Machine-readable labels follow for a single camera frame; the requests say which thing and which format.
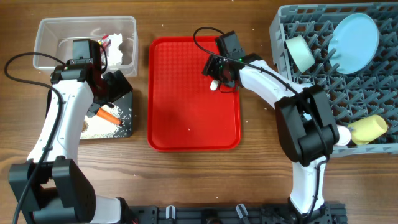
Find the brown round cookie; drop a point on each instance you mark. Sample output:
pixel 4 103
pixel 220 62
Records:
pixel 85 126

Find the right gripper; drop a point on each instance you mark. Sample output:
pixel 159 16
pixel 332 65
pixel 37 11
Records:
pixel 210 69

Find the yellow plastic cup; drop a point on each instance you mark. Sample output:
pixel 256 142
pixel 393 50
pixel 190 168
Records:
pixel 367 129

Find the grey dishwasher rack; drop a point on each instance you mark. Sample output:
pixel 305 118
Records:
pixel 370 91

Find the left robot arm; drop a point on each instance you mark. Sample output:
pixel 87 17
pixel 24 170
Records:
pixel 49 186

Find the clear plastic waste bin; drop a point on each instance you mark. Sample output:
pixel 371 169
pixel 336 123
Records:
pixel 55 37

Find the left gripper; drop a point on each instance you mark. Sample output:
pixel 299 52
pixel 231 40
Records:
pixel 120 86

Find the white rice pile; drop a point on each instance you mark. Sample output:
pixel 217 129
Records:
pixel 99 128

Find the orange carrot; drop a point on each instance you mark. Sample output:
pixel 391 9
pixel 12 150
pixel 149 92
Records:
pixel 109 117

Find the red snack wrapper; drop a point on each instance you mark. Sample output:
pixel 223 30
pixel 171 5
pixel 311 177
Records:
pixel 104 41

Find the white plastic spoon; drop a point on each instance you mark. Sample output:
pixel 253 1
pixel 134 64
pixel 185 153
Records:
pixel 214 85

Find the large light blue plate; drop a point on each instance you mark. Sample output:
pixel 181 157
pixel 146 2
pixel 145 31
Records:
pixel 354 43

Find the pink plastic cup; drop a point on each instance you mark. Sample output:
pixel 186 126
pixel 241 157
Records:
pixel 344 135

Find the red serving tray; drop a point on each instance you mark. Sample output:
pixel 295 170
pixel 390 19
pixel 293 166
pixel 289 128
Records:
pixel 183 113

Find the black waste tray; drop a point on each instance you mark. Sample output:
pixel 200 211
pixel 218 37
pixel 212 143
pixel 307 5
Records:
pixel 124 105

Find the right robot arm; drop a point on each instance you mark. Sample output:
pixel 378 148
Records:
pixel 306 128

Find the green bowl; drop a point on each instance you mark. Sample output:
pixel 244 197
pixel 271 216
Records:
pixel 300 52

